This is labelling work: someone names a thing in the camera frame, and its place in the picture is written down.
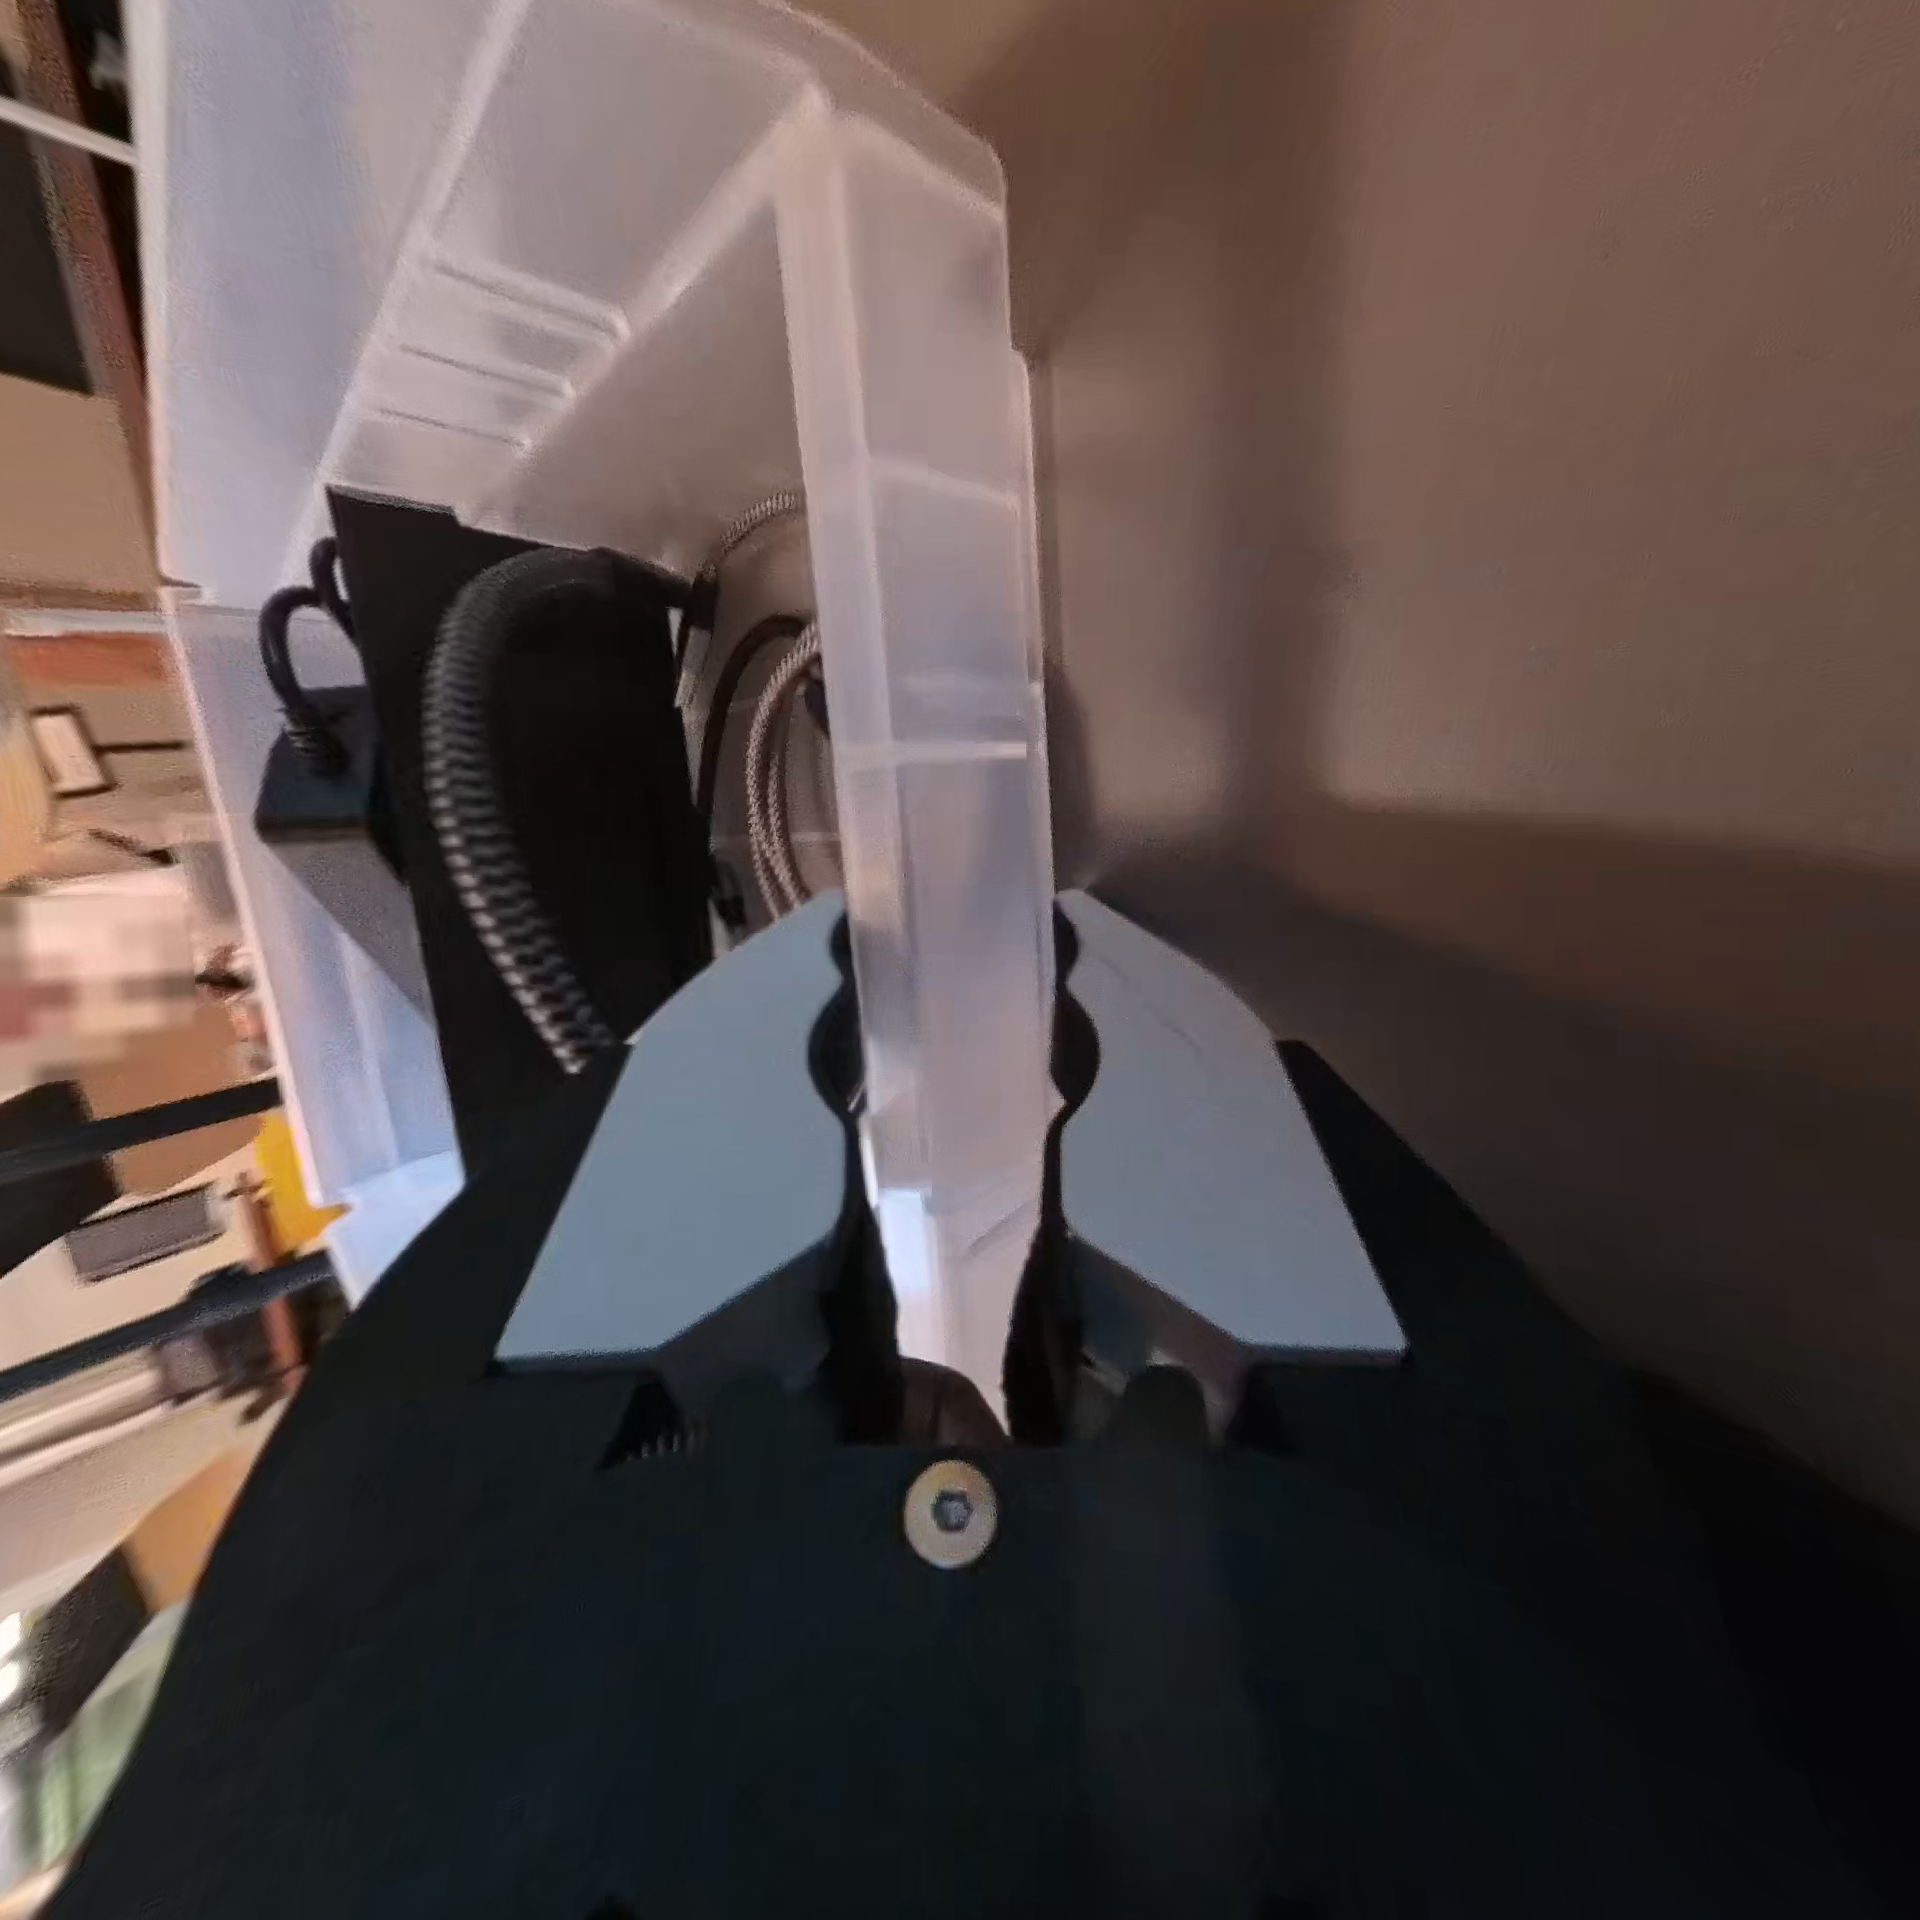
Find dark braided USB cable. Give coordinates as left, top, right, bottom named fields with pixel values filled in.
left=421, top=543, right=695, bottom=1076

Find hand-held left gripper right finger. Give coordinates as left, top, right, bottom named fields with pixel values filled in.
left=1002, top=891, right=1413, bottom=1444

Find black bin divider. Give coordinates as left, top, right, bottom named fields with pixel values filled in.
left=322, top=482, right=467, bottom=707

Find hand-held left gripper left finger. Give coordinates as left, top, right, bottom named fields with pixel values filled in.
left=492, top=896, right=904, bottom=1444

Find clear plastic bin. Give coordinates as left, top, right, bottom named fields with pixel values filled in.
left=135, top=0, right=1055, bottom=1352

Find silver braided cable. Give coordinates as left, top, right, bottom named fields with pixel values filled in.
left=692, top=492, right=839, bottom=920

